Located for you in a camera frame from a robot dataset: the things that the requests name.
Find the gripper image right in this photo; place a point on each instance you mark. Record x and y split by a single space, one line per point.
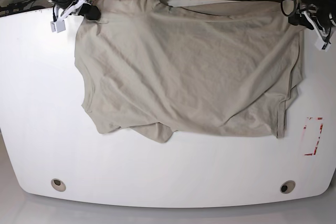
317 15

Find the beige T-shirt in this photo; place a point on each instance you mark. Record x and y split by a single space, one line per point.
226 69

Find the red tape rectangle marking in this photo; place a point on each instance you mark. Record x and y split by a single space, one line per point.
311 135

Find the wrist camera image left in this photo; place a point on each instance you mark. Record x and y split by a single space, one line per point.
58 26

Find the right table cable grommet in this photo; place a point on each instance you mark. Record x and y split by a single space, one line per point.
287 187

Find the table cable grommet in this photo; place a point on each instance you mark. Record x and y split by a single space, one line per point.
58 185
287 187

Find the left table cable grommet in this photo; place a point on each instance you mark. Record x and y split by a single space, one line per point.
58 185

